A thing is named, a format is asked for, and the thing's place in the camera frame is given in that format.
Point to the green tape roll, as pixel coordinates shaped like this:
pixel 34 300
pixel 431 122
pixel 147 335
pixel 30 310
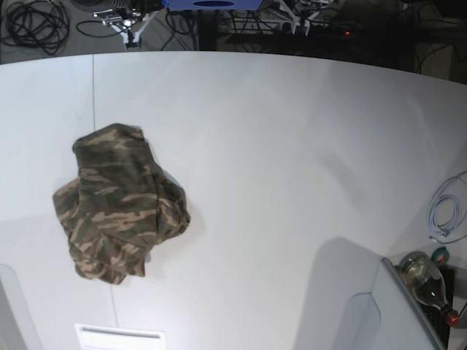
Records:
pixel 440 256

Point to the blue box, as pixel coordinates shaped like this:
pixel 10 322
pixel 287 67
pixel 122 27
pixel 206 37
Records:
pixel 212 4

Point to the camouflage t-shirt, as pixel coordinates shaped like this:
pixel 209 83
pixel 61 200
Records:
pixel 120 205

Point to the clear plastic bottle red cap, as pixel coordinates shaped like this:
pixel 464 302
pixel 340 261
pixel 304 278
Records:
pixel 425 281

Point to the black power strip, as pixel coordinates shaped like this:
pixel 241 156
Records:
pixel 316 28

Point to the black perforated tray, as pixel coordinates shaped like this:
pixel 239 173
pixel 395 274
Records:
pixel 434 316

